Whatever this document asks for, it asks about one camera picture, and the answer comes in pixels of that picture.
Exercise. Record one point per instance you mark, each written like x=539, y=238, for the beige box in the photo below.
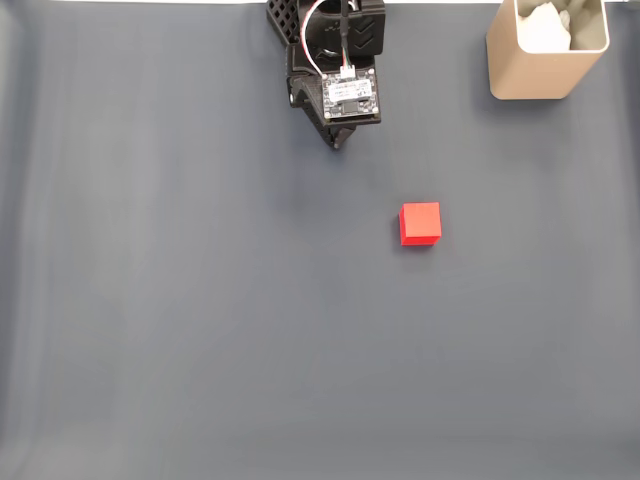
x=530, y=75

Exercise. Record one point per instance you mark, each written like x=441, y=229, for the camera circuit board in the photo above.
x=350, y=95

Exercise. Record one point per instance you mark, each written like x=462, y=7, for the red cube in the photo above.
x=420, y=222

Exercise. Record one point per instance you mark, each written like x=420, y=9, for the white plastic bag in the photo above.
x=542, y=27

